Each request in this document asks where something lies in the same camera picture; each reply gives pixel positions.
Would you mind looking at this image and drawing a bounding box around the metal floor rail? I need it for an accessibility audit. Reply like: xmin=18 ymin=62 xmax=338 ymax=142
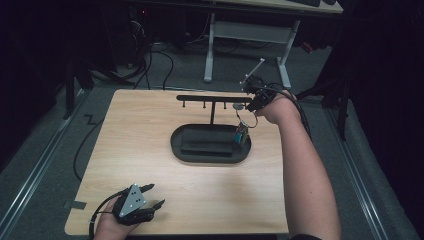
xmin=324 ymin=106 xmax=392 ymax=240
xmin=0 ymin=89 xmax=92 ymax=234

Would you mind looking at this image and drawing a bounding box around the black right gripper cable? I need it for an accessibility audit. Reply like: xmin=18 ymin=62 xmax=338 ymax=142
xmin=259 ymin=83 xmax=313 ymax=141

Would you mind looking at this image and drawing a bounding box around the bundle of black floor cables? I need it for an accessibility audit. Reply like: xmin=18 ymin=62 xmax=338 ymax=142
xmin=128 ymin=8 xmax=175 ymax=91

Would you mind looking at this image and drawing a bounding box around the thin black floor cable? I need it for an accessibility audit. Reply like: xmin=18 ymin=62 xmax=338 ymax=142
xmin=72 ymin=114 xmax=105 ymax=183

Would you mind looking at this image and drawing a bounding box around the black tripod stand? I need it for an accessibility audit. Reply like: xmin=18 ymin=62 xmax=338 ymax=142
xmin=295 ymin=74 xmax=353 ymax=142

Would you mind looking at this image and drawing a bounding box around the person's left hand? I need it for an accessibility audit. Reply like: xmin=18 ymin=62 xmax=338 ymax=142
xmin=93 ymin=212 xmax=141 ymax=240

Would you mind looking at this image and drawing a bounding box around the black tape piece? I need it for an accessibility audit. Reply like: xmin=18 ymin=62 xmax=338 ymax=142
xmin=62 ymin=199 xmax=88 ymax=211

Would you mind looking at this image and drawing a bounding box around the person's right hand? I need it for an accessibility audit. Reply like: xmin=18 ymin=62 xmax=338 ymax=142
xmin=255 ymin=94 xmax=301 ymax=126

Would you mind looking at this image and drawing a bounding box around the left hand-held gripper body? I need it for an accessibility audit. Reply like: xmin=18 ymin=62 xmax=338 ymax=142
xmin=112 ymin=182 xmax=156 ymax=227

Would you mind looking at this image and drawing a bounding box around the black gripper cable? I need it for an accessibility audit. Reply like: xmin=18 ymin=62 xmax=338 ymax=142
xmin=87 ymin=189 xmax=130 ymax=240
xmin=259 ymin=83 xmax=313 ymax=141

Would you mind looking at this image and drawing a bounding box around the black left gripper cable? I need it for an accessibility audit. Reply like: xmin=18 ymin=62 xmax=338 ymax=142
xmin=87 ymin=189 xmax=130 ymax=240

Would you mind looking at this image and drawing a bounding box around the white-legged desk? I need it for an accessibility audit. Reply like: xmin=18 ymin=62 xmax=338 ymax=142
xmin=202 ymin=0 xmax=344 ymax=90

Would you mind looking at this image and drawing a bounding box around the black key rack with oval tray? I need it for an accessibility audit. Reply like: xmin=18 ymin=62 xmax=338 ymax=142
xmin=170 ymin=94 xmax=254 ymax=165

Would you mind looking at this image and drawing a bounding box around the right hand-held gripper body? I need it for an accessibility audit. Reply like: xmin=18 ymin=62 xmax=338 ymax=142
xmin=239 ymin=57 xmax=278 ymax=101

